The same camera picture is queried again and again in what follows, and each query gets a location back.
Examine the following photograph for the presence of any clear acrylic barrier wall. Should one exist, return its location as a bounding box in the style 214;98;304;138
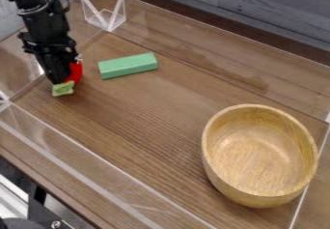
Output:
0;0;330;229

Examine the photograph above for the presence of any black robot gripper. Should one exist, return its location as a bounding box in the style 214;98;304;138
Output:
19;10;81;84

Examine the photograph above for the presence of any green rectangular block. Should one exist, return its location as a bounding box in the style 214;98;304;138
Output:
98;52;158;79

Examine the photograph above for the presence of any wooden bowl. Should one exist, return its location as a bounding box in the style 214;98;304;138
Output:
202;104;318;208

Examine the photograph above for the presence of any clear acrylic corner bracket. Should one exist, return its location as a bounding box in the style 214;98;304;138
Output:
82;0;127;32

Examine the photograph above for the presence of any red plush strawberry toy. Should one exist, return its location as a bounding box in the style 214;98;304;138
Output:
53;61;83;97

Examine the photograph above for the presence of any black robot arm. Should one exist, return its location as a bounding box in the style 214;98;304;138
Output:
10;0;83;84

